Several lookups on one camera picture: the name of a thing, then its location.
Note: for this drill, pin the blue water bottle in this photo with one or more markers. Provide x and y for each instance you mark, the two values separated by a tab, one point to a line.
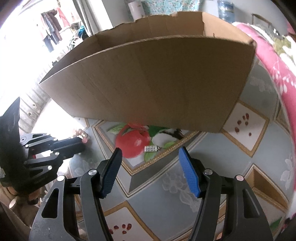
226	10

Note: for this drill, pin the white paper roll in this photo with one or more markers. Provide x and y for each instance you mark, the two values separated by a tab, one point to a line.
136	10

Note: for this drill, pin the hanging clothes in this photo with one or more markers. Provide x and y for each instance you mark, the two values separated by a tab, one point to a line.
54	27

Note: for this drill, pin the white plastic bag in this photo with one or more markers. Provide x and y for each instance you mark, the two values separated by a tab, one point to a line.
74	41

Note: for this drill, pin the teal floral curtain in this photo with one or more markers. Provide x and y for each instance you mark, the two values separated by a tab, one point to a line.
171	7

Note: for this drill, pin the metal balcony railing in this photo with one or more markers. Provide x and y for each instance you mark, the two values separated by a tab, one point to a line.
34	109

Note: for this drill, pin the brown cardboard box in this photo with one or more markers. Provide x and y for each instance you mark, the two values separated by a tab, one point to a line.
150	85

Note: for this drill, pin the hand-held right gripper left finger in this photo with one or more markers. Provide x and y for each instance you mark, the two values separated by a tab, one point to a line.
111	176

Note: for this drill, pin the fruit print tablecloth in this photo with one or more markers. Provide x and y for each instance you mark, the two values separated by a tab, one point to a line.
219	157

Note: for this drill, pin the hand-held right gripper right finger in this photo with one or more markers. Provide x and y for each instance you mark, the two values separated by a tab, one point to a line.
190	173

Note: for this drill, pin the person's left forearm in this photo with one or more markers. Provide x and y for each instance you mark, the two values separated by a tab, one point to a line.
23	204

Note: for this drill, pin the wooden chair frame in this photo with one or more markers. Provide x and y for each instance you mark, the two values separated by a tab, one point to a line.
260	18

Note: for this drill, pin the pink floral blanket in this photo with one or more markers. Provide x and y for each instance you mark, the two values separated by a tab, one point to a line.
272	69

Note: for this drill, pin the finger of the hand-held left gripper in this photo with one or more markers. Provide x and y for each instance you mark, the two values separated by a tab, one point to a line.
69	151
69	141

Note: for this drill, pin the small metal spring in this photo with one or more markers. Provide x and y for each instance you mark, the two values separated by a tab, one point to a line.
151	149

